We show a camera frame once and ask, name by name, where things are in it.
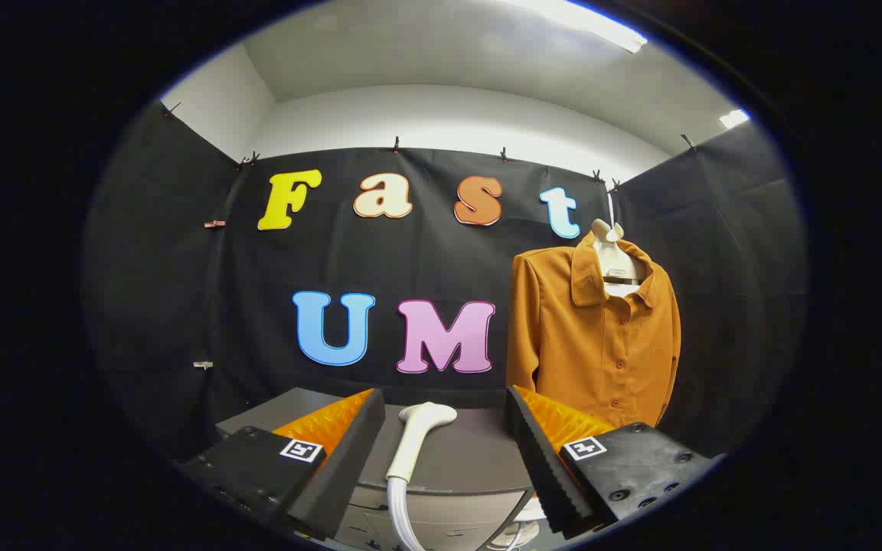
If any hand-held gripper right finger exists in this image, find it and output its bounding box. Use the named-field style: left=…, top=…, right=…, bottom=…
left=504, top=385, right=717, bottom=536

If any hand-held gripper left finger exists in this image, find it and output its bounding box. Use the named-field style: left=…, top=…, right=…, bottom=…
left=177, top=387, right=387, bottom=543

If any white garment steamer head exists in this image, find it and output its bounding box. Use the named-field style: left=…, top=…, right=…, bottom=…
left=386, top=402, right=459, bottom=484

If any white garment steamer hose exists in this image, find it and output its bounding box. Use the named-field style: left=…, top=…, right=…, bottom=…
left=385, top=476, right=428, bottom=551

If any orange button-up shirt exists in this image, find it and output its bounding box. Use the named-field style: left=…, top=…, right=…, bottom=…
left=506, top=230, right=681, bottom=429

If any white mannequin hanger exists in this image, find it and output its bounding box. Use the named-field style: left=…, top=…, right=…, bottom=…
left=590, top=219, right=645, bottom=299

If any black backdrop cloth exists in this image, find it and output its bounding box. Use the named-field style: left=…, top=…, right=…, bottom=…
left=81, top=99, right=808, bottom=460

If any long ceiling light strip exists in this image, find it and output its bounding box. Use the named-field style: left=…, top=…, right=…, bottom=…
left=502, top=0, right=648, bottom=54

